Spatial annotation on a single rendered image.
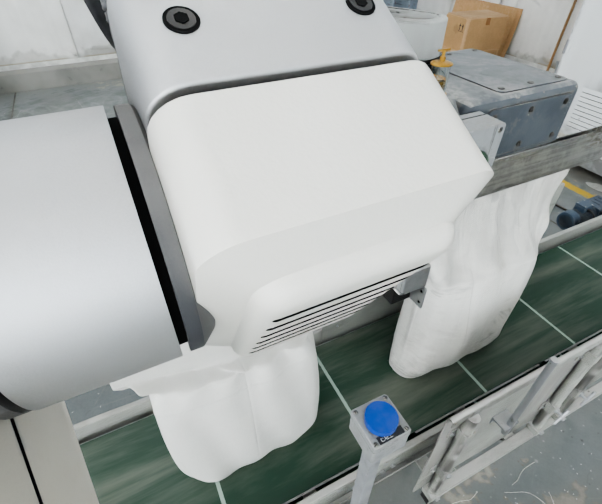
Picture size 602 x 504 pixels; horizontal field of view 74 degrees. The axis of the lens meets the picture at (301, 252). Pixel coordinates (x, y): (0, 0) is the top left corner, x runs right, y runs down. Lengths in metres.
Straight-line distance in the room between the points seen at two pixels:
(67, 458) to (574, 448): 1.86
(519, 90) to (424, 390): 0.96
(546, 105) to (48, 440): 0.71
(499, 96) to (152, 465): 1.18
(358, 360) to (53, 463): 1.26
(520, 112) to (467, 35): 4.33
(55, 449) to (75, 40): 5.51
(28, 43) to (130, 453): 4.91
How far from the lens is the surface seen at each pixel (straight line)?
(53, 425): 0.21
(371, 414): 0.77
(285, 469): 1.24
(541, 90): 0.73
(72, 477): 0.22
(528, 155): 1.09
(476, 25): 5.04
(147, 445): 1.33
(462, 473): 1.41
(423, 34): 0.67
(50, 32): 5.64
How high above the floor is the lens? 1.53
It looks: 40 degrees down
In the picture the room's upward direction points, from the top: straight up
